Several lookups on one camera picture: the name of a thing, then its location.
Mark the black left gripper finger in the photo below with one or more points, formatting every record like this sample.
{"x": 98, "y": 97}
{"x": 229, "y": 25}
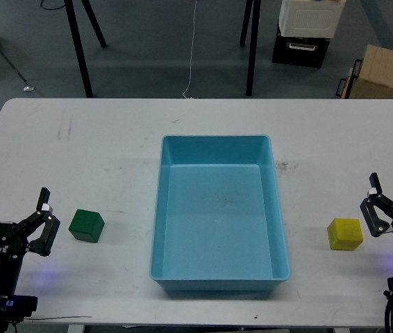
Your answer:
{"x": 43, "y": 216}

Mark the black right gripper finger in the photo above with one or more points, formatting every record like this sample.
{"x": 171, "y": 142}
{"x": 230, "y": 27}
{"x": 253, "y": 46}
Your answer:
{"x": 377, "y": 209}

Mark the yellow cube block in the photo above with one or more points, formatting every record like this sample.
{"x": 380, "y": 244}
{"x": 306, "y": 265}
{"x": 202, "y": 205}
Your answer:
{"x": 344, "y": 234}

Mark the green cube block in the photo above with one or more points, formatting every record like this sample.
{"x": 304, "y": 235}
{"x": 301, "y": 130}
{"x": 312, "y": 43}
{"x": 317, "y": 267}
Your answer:
{"x": 86, "y": 226}

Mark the cardboard box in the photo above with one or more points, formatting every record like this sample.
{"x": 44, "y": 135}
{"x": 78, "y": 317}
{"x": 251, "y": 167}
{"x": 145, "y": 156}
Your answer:
{"x": 375, "y": 80}

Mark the black drawer box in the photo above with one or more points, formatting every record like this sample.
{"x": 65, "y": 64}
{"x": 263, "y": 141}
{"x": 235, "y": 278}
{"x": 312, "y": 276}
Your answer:
{"x": 299, "y": 51}

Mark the blue plastic bin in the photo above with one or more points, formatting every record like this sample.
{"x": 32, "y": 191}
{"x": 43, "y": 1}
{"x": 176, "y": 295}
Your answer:
{"x": 218, "y": 224}

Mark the black table leg left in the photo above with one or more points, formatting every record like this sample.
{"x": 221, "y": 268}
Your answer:
{"x": 78, "y": 47}

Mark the black table leg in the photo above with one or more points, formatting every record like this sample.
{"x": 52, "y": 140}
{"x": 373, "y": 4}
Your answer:
{"x": 254, "y": 25}
{"x": 78, "y": 47}

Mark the white storage crate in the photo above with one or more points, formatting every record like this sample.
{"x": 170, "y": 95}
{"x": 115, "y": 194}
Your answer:
{"x": 316, "y": 19}

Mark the black angled leg left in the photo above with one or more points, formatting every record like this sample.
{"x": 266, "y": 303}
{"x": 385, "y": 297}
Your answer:
{"x": 94, "y": 23}

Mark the black angled leg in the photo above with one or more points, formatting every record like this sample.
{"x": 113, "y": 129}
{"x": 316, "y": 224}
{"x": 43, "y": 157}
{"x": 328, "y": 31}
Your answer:
{"x": 94, "y": 23}
{"x": 245, "y": 22}

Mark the black table leg right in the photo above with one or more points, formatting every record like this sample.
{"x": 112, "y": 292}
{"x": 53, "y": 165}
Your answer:
{"x": 254, "y": 25}

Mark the black angled leg right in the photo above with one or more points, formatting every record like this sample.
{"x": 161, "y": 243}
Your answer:
{"x": 245, "y": 22}

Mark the black metal handle frame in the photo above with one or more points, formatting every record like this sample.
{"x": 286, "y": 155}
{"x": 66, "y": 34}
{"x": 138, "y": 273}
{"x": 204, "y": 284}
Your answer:
{"x": 345, "y": 85}

